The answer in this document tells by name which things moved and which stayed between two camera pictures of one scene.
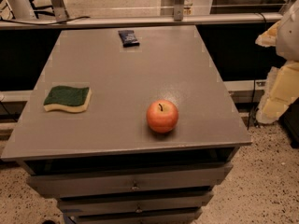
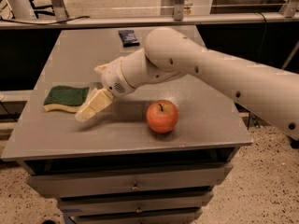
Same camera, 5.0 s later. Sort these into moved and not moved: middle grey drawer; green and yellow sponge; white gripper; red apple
Moved: white gripper
Not moved: red apple; middle grey drawer; green and yellow sponge
